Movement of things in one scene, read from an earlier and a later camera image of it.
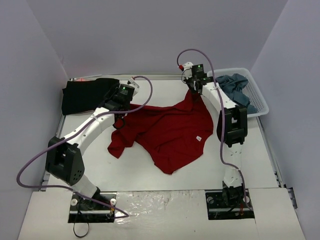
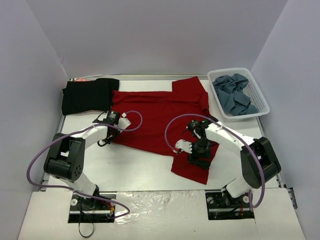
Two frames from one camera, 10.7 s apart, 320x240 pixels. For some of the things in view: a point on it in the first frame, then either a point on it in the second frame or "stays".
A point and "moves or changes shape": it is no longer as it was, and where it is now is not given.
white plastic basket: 251,90 stays
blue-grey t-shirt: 232,85 stays
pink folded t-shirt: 79,79 stays
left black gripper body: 118,118 to 105,141
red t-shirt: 174,135 moves or changes shape
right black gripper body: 193,85 to 198,160
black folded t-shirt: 80,96 stays
